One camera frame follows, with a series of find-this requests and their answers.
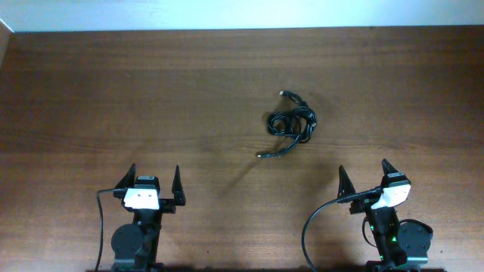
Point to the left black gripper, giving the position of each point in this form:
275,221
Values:
167,205

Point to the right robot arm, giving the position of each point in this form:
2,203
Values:
402,244

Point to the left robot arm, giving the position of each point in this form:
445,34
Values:
135,244

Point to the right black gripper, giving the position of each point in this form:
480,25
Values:
345,186

